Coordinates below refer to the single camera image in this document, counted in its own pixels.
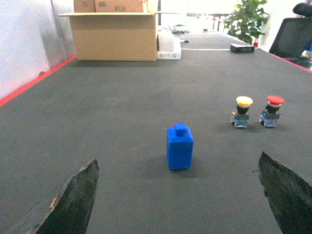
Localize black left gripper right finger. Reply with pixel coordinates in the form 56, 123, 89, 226
258, 152, 312, 234

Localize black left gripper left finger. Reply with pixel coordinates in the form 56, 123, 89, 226
29, 159, 99, 234

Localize blue block part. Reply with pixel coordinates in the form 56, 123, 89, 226
167, 122, 194, 170

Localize red mushroom push button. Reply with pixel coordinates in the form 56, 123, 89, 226
259, 96, 285, 128

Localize yellow mushroom push button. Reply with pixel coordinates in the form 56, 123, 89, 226
231, 96, 253, 128

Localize small black box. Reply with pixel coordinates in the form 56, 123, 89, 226
230, 43, 255, 54

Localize black office chair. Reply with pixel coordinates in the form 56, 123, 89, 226
269, 3, 312, 61

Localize white flat box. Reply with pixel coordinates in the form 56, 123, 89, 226
157, 38, 181, 60

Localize large open cardboard box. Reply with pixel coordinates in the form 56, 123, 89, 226
57, 11, 161, 62

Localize green potted plant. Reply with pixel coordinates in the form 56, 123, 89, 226
228, 0, 269, 44

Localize white box on top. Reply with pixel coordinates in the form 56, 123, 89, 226
158, 31, 175, 51

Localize cardboard box behind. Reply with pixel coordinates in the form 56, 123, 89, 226
73, 0, 158, 13

